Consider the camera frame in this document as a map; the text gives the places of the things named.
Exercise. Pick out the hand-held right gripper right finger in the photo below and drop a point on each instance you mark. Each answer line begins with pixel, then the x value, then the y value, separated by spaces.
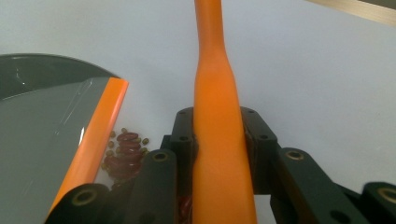
pixel 260 149

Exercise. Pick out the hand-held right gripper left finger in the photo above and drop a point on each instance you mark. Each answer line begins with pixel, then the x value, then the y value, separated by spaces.
pixel 182 146

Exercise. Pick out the orange brush with grey bristles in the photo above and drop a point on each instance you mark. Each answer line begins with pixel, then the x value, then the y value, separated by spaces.
pixel 221 140

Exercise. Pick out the red kidney beans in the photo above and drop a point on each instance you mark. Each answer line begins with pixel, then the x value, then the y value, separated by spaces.
pixel 126 155

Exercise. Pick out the pile of red beans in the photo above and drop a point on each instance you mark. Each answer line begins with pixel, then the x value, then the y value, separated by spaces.
pixel 110 144

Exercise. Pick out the grey dustpan with orange edge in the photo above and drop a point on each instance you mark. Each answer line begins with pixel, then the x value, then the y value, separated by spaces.
pixel 37 140

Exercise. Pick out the white table sheet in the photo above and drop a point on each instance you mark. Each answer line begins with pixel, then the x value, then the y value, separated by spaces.
pixel 311 77

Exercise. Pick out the wooden table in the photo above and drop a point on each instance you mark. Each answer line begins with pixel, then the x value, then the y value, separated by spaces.
pixel 367 11

